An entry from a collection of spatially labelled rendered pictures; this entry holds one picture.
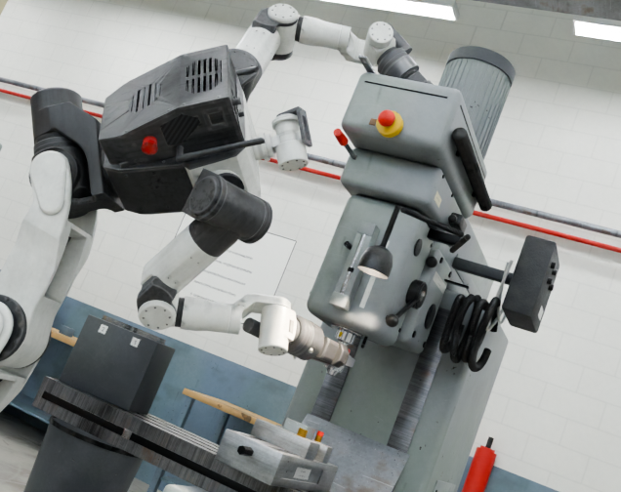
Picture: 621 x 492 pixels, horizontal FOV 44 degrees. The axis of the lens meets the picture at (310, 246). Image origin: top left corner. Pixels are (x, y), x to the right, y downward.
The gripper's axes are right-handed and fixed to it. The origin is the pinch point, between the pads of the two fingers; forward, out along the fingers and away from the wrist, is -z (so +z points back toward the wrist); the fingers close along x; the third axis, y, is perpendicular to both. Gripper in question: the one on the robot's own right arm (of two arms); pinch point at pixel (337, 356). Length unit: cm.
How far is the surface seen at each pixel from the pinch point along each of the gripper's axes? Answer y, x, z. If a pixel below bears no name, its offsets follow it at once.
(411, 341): -11.5, -5.8, -17.3
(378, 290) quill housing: -16.9, -9.6, 6.1
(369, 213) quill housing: -34.2, -1.2, 9.7
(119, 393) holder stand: 29, 43, 24
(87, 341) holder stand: 20, 56, 31
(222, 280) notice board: -62, 419, -285
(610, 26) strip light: -310, 140, -292
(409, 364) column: -8.2, 6.9, -37.0
